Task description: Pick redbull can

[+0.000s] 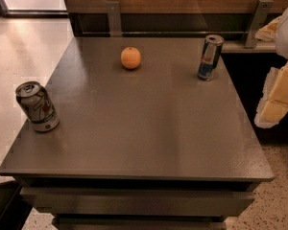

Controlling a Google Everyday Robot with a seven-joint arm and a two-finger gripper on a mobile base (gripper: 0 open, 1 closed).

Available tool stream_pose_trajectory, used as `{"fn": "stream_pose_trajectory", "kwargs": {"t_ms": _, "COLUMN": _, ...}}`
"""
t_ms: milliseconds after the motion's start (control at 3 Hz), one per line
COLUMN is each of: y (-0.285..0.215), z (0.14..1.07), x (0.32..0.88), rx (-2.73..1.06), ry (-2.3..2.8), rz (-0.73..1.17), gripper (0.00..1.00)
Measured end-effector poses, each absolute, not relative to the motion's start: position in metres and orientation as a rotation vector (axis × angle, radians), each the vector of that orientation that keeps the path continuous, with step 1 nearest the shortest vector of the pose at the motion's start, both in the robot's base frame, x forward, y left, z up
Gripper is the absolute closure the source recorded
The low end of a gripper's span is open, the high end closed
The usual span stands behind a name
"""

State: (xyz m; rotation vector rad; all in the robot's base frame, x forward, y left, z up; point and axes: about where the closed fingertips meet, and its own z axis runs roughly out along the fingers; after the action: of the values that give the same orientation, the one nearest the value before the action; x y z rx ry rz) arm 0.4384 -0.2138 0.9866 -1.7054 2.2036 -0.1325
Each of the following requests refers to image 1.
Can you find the grey metal bracket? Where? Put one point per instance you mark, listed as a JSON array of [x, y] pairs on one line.
[[258, 18], [114, 18]]

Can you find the wooden wall bench panel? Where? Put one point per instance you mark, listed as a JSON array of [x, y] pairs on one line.
[[168, 17]]

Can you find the dark object bottom left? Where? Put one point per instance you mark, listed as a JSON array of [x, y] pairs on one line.
[[14, 210]]

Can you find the orange fruit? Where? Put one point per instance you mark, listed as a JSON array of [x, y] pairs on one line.
[[130, 58]]

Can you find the white green soda can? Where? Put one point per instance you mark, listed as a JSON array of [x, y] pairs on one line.
[[34, 100]]

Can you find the blue silver redbull can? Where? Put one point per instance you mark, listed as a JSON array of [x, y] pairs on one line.
[[212, 48]]

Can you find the grey metal bracket left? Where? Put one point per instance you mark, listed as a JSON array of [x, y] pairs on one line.
[[114, 18]]

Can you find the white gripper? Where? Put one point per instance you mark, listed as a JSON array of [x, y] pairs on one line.
[[274, 100]]

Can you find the grey metal bracket right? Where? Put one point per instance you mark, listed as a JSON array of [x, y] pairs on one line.
[[258, 18]]

